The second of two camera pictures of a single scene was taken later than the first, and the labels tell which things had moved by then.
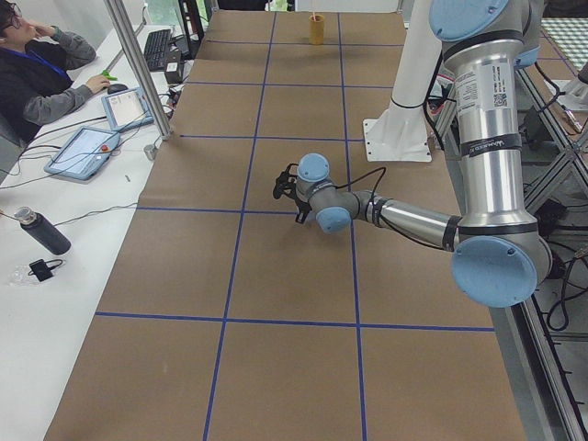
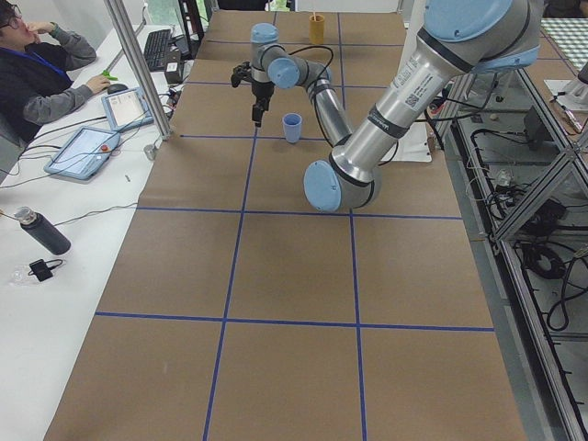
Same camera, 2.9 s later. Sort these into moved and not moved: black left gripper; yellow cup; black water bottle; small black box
Moved: black left gripper
Not moved: yellow cup; small black box; black water bottle
